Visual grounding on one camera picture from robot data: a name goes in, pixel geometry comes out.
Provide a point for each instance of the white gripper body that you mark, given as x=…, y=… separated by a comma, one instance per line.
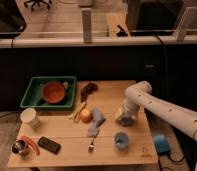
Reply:
x=127, y=109

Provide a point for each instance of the blue sponge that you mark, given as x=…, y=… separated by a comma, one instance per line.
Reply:
x=127, y=121

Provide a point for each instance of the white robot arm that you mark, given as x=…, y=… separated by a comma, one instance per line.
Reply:
x=139, y=95

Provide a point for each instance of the blue cloth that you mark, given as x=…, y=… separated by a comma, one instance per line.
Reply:
x=98, y=120

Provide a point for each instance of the blue cup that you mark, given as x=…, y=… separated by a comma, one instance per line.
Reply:
x=121, y=140

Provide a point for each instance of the yellow onion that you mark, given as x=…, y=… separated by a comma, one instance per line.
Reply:
x=85, y=115

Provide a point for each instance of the dark grape bunch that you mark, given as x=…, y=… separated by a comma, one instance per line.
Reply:
x=87, y=90

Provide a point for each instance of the blue tape roll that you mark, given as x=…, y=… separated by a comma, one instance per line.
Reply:
x=161, y=144

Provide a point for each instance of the metal fork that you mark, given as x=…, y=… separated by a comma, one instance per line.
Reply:
x=91, y=145

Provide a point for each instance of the orange bowl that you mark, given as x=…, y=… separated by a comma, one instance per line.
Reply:
x=53, y=92

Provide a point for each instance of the black phone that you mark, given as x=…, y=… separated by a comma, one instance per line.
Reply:
x=49, y=145

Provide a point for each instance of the black monitor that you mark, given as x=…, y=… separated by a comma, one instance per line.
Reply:
x=152, y=15

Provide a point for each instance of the green plastic bin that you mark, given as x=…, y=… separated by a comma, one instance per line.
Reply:
x=33, y=94

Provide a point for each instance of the white paper cup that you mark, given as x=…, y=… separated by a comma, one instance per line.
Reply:
x=29, y=116

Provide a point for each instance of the red chili pepper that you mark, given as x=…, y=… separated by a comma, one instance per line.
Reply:
x=30, y=142

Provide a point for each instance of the metal cup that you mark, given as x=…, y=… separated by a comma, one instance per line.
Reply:
x=20, y=147

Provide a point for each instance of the office chair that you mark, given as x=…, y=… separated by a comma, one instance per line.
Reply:
x=38, y=2

